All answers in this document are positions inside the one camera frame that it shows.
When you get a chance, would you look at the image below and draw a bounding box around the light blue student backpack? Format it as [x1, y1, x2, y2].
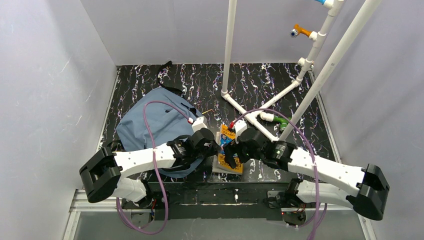
[105, 60, 208, 179]

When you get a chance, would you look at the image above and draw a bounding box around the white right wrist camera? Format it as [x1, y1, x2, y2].
[228, 119, 248, 139]

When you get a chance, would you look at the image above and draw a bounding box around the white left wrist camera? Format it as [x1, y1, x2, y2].
[188, 116, 208, 132]

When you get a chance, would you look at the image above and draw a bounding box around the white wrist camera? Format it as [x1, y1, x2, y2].
[228, 119, 248, 139]
[188, 116, 208, 132]

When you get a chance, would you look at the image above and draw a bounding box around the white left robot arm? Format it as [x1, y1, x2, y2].
[79, 128, 221, 203]

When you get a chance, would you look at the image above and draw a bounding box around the aluminium rail frame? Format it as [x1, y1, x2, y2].
[62, 187, 379, 240]

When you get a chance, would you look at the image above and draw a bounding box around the green marker pen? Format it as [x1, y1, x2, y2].
[273, 116, 289, 132]

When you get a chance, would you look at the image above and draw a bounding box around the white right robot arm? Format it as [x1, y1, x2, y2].
[222, 127, 390, 221]

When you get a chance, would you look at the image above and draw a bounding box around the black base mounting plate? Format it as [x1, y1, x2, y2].
[141, 182, 315, 221]

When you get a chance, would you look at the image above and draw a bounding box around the orange blue pipe valve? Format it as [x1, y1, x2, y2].
[290, 24, 312, 38]

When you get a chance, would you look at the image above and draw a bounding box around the white pvc pipe frame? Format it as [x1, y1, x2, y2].
[220, 0, 381, 140]

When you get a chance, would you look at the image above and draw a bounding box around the colourful blue storey book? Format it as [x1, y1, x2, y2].
[212, 124, 243, 175]

